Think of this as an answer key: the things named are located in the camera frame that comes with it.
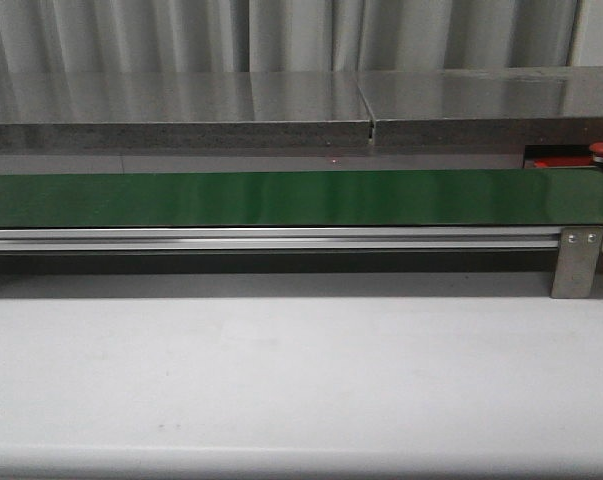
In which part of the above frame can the left grey stone countertop slab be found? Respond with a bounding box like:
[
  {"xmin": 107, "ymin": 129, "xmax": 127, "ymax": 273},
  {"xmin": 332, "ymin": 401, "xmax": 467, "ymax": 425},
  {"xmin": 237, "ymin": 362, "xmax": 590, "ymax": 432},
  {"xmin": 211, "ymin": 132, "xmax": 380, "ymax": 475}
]
[{"xmin": 0, "ymin": 72, "xmax": 371, "ymax": 152}]

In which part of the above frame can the grey stone countertop slab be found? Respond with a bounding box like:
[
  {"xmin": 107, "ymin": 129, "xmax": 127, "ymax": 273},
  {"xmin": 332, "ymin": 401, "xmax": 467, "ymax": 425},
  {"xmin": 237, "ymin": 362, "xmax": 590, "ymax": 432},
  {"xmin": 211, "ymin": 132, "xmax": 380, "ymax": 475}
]
[
  {"xmin": 0, "ymin": 72, "xmax": 371, "ymax": 152},
  {"xmin": 358, "ymin": 67, "xmax": 603, "ymax": 148}
]

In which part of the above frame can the red bin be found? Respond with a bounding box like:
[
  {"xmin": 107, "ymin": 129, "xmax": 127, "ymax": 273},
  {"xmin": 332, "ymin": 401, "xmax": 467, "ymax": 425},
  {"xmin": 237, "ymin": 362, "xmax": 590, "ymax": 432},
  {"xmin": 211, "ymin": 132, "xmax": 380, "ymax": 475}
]
[{"xmin": 526, "ymin": 156, "xmax": 594, "ymax": 168}]

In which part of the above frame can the green conveyor belt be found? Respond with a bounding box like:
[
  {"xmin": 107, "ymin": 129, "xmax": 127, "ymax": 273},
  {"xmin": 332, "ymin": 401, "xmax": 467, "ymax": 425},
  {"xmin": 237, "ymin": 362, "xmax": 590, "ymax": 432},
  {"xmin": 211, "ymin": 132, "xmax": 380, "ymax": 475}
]
[{"xmin": 0, "ymin": 168, "xmax": 603, "ymax": 229}]

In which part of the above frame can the right grey stone countertop slab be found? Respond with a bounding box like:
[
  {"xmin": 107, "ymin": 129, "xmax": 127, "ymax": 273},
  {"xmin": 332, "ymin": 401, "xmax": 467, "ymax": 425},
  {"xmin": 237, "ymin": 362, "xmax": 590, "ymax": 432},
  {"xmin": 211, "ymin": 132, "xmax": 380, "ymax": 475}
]
[{"xmin": 358, "ymin": 67, "xmax": 603, "ymax": 148}]

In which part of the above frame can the grey pleated curtain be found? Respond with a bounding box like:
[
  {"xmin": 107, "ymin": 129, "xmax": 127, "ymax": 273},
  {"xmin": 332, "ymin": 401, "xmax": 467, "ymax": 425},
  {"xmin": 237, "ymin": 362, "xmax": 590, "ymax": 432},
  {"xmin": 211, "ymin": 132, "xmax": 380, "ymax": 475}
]
[{"xmin": 0, "ymin": 1, "xmax": 580, "ymax": 73}]

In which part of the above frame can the steel conveyor support bracket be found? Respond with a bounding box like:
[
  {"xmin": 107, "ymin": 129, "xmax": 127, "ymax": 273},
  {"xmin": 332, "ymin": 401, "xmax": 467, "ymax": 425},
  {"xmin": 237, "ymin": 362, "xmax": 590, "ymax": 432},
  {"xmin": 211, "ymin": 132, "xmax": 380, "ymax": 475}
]
[{"xmin": 551, "ymin": 226, "xmax": 603, "ymax": 299}]

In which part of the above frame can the aluminium conveyor side rail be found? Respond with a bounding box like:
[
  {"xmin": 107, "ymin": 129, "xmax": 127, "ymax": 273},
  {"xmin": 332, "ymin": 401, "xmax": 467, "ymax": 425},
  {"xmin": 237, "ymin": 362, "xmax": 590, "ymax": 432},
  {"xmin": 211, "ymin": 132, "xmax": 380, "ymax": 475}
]
[{"xmin": 0, "ymin": 226, "xmax": 561, "ymax": 254}]

